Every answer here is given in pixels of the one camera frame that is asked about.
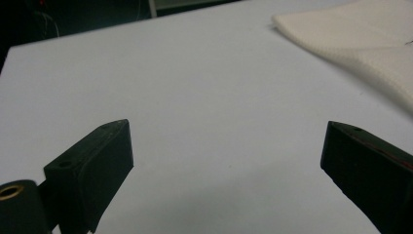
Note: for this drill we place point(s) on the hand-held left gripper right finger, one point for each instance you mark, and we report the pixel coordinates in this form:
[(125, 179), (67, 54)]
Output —
[(370, 172)]

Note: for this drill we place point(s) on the cream waffle-knit cloth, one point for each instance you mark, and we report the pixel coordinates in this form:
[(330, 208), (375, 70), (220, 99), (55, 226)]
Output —
[(357, 39)]

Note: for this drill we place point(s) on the grey metal stand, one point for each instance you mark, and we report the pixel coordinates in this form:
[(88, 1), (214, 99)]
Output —
[(152, 8)]

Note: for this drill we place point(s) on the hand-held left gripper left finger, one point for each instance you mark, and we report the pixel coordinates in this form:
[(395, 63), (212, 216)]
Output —
[(87, 175)]

